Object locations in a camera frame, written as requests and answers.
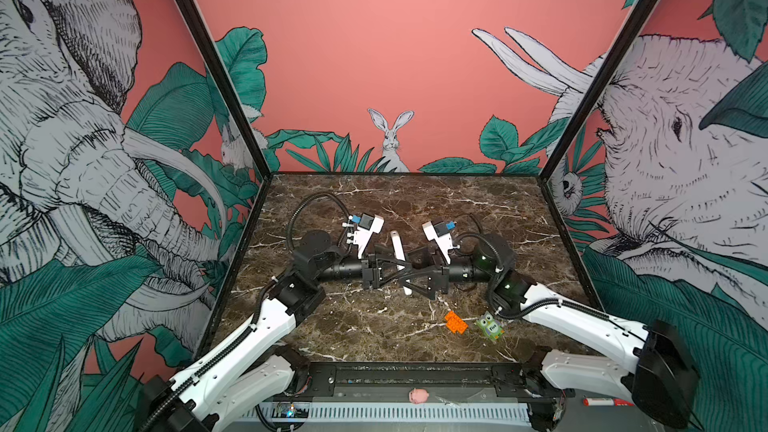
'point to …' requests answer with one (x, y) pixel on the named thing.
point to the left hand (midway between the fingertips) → (405, 264)
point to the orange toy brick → (455, 323)
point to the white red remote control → (400, 254)
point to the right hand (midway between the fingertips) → (401, 276)
